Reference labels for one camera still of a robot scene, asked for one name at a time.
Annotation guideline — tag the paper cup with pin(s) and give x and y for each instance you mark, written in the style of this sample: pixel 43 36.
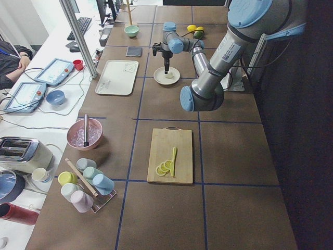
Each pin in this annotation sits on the paper cup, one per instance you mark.
pixel 41 175

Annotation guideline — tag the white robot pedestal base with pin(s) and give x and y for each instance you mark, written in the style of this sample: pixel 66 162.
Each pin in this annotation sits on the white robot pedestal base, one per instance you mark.
pixel 237 78

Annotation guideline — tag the mint green cup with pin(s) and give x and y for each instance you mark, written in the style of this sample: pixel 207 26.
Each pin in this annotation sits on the mint green cup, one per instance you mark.
pixel 90 172

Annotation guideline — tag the teach pendant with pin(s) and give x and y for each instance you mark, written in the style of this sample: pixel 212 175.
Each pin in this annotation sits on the teach pendant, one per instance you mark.
pixel 26 98
pixel 54 73

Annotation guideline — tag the black computer mouse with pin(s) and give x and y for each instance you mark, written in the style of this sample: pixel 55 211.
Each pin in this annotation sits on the black computer mouse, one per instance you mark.
pixel 74 49

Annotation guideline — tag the teach pendant near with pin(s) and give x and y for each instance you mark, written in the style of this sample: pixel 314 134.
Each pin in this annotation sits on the teach pendant near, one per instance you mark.
pixel 26 98

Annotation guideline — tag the wooden mug tree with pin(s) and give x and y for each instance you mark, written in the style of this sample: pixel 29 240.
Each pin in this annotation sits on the wooden mug tree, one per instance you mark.
pixel 130 21

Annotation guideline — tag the teach pendant far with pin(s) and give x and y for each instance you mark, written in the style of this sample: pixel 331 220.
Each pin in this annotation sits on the teach pendant far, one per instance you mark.
pixel 54 73

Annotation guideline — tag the blue bowl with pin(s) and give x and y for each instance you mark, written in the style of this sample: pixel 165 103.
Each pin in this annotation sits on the blue bowl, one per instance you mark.
pixel 56 97

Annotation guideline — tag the white bear tray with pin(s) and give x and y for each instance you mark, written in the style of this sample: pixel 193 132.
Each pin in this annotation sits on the white bear tray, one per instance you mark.
pixel 117 78

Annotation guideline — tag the metal scoop handle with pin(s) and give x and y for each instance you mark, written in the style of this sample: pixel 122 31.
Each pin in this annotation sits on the metal scoop handle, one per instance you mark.
pixel 86 142

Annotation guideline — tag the red mug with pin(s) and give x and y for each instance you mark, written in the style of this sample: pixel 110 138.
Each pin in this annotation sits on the red mug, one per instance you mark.
pixel 78 64

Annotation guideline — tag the grey blue cup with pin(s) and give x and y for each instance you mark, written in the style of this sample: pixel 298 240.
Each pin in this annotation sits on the grey blue cup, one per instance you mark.
pixel 83 163

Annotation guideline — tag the aluminium frame post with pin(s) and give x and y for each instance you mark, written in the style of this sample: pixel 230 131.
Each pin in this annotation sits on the aluminium frame post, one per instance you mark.
pixel 79 37

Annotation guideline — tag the light blue cup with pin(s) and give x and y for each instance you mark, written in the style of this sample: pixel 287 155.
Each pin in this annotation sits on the light blue cup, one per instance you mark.
pixel 103 184

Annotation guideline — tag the grey folded cloth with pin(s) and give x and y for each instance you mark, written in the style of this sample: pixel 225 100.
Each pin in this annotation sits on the grey folded cloth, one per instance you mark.
pixel 133 51

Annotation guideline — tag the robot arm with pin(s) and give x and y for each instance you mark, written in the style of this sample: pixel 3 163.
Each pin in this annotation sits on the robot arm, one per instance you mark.
pixel 247 21

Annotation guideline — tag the pink bowl with ice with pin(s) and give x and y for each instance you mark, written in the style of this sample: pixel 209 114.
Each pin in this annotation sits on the pink bowl with ice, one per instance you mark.
pixel 75 135

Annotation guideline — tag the yellow cup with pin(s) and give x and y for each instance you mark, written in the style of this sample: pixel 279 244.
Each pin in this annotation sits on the yellow cup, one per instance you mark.
pixel 67 177

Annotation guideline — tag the black keyboard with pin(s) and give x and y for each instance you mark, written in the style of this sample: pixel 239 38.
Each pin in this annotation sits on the black keyboard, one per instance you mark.
pixel 83 23

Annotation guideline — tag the white cup in rack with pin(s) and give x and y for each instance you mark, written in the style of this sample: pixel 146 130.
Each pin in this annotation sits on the white cup in rack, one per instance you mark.
pixel 68 189

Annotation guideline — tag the lemon slice middle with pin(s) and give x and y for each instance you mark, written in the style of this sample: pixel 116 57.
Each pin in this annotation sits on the lemon slice middle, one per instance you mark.
pixel 163 167

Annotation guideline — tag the pink cup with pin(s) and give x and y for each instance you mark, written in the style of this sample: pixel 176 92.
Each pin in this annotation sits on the pink cup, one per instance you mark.
pixel 81 201

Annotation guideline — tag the yellow plastic knife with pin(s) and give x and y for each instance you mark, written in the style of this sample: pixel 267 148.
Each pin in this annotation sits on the yellow plastic knife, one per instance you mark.
pixel 172 164

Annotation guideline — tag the cream round plate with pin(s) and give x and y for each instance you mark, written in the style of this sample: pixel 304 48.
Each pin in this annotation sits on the cream round plate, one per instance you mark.
pixel 161 79

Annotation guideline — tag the person forearm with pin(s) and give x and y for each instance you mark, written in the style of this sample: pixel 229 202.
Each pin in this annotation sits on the person forearm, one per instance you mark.
pixel 14 61

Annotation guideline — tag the green avocado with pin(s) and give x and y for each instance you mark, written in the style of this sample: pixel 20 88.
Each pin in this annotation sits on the green avocado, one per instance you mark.
pixel 198 35

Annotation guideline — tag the wooden cutting board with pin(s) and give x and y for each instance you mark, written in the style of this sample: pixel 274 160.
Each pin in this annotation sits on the wooden cutting board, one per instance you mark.
pixel 162 143

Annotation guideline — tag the black box with label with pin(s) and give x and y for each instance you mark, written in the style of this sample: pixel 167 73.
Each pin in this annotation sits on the black box with label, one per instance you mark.
pixel 104 34

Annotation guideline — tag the mint green bowl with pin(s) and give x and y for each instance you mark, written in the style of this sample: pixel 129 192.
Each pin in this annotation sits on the mint green bowl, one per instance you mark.
pixel 131 31

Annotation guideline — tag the silver toaster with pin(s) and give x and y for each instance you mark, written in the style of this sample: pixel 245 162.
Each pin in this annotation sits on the silver toaster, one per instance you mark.
pixel 24 154

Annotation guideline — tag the blue lid container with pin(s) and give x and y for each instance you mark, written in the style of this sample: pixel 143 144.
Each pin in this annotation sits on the blue lid container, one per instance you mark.
pixel 12 185

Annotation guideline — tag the yellow lemon outer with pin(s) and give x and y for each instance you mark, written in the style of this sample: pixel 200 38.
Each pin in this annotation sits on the yellow lemon outer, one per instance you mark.
pixel 191 28

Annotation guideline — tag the white wire cup rack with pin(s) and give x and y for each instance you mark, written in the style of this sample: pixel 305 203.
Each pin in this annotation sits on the white wire cup rack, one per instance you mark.
pixel 99 201

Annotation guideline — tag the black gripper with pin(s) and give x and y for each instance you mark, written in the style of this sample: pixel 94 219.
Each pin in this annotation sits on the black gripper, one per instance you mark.
pixel 166 55

